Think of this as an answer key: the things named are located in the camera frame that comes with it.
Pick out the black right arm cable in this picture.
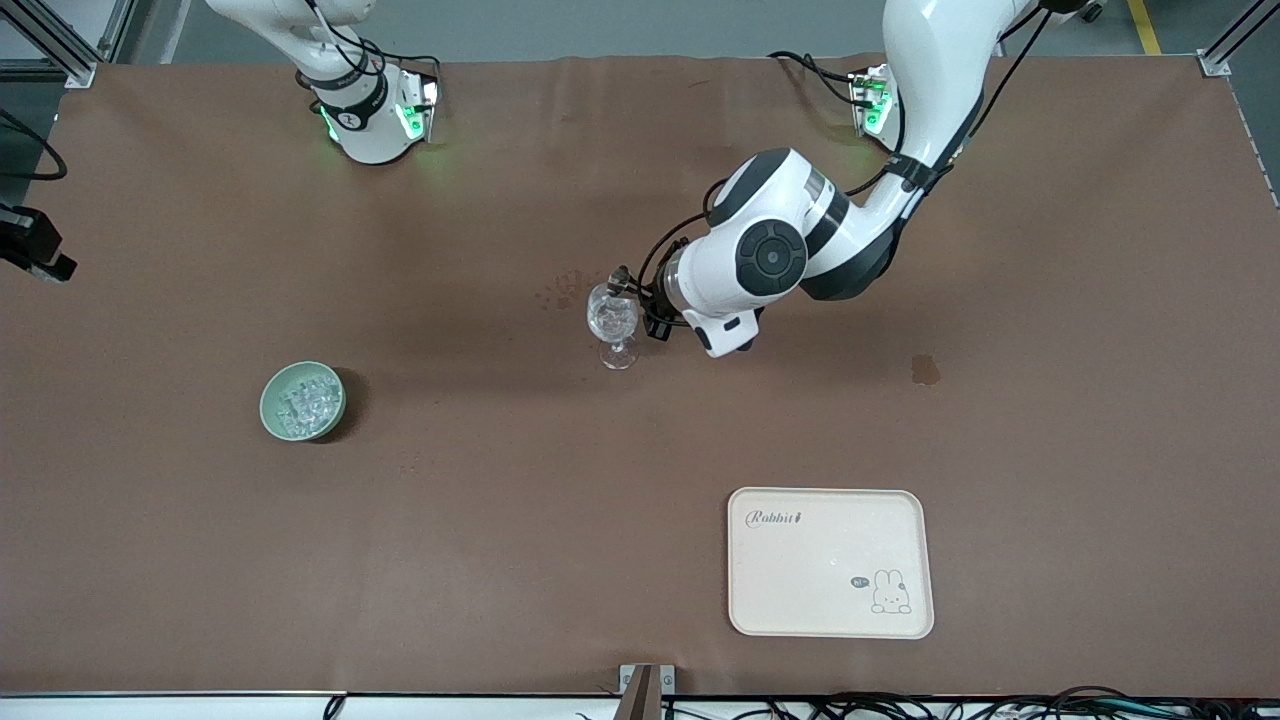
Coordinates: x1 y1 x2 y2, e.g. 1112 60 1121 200
0 108 70 182

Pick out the black base cable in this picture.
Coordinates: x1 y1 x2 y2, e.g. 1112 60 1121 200
295 0 442 96
767 50 867 107

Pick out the green ceramic bowl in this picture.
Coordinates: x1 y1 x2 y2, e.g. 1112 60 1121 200
259 360 348 443

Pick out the black right base cable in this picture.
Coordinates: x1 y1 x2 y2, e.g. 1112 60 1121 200
295 0 442 96

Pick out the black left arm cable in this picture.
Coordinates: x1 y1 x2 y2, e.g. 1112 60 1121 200
638 8 1057 331

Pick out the brown table mat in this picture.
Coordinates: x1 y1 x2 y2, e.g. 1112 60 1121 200
0 52 1280 698

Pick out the aluminium frame profile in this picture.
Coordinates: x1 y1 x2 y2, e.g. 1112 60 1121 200
1195 0 1280 79
0 0 136 89

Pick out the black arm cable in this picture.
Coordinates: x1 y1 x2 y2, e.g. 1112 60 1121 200
0 108 70 182
638 8 1057 331

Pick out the black left base cable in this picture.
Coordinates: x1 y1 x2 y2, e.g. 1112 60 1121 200
767 50 867 107

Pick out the clear stemmed wine glass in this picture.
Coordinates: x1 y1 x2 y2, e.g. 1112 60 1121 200
586 283 640 371

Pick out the cream rabbit print tray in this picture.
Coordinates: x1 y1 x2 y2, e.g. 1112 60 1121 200
727 486 936 641

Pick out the grey metal camera pole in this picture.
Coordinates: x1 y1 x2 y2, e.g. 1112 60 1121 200
620 667 661 720

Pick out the grey metal mounting bracket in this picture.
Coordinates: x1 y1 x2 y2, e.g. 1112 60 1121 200
618 663 677 696

